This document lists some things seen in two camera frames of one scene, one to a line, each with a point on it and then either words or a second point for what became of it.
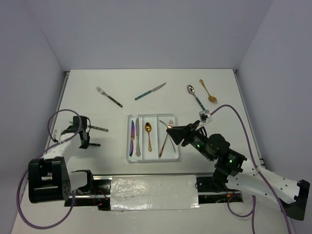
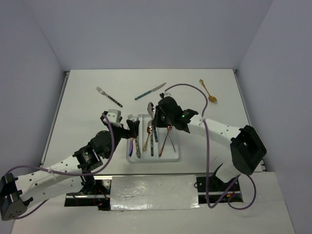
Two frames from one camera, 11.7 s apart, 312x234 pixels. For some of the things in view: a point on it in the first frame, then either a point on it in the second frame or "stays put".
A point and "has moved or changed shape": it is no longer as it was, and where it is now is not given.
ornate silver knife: [138, 152] stays put
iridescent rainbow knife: [132, 136] stays put
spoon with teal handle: [191, 90] → [150, 109]
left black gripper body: [85, 144] → [107, 126]
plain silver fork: [169, 137] stays put
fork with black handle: [102, 92] stays put
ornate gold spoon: [148, 127] has moved or changed shape
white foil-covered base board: [151, 192] stays put
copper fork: [169, 126] stays put
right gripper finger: [178, 133] → [154, 122]
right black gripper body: [195, 138] → [165, 120]
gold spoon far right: [211, 98] stays put
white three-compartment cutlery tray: [147, 140] stays put
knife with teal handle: [145, 94] stays put
